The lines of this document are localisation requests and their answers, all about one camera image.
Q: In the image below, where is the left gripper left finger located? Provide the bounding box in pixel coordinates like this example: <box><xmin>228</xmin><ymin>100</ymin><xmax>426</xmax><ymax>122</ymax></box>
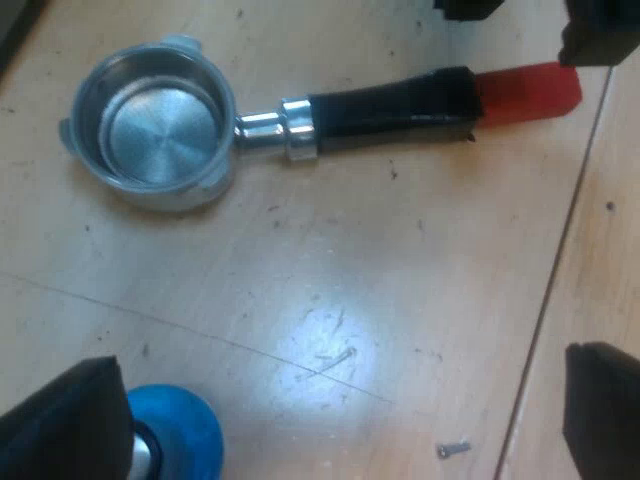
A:
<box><xmin>0</xmin><ymin>355</ymin><xmax>137</xmax><ymax>480</ymax></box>

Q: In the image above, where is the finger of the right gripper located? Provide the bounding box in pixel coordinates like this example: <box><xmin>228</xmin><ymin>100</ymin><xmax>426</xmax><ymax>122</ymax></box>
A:
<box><xmin>433</xmin><ymin>0</ymin><xmax>507</xmax><ymax>22</ymax></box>
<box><xmin>558</xmin><ymin>0</ymin><xmax>640</xmax><ymax>67</ymax></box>

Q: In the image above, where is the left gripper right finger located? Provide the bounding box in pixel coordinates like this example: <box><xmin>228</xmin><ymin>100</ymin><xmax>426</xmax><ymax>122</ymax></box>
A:
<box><xmin>561</xmin><ymin>341</ymin><xmax>640</xmax><ymax>480</ymax></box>

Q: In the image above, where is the bright blue tamper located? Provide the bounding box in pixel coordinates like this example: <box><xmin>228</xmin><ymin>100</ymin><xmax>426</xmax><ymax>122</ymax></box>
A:
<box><xmin>126</xmin><ymin>383</ymin><xmax>225</xmax><ymax>480</ymax></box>

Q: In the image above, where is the small metal screw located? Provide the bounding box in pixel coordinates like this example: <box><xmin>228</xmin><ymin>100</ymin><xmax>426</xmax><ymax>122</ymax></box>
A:
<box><xmin>436</xmin><ymin>439</ymin><xmax>473</xmax><ymax>459</ymax></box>

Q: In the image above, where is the filter holder with red-ended handle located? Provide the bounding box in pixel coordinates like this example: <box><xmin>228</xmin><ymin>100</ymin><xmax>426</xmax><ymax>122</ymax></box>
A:
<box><xmin>58</xmin><ymin>33</ymin><xmax>584</xmax><ymax>212</ymax></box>

